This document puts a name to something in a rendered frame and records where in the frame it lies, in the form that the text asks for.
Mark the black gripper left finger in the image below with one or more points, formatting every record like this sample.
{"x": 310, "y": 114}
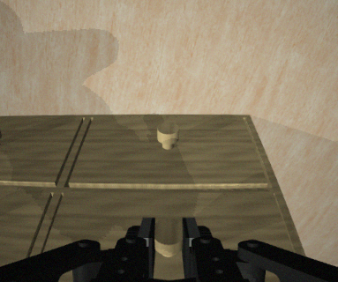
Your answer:
{"x": 131, "y": 260}

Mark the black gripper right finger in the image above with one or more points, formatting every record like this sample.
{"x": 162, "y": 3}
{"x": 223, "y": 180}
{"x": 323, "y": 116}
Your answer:
{"x": 212, "y": 263}

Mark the light wooden chest of drawers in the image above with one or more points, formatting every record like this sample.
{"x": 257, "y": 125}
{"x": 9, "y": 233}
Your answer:
{"x": 62, "y": 185}

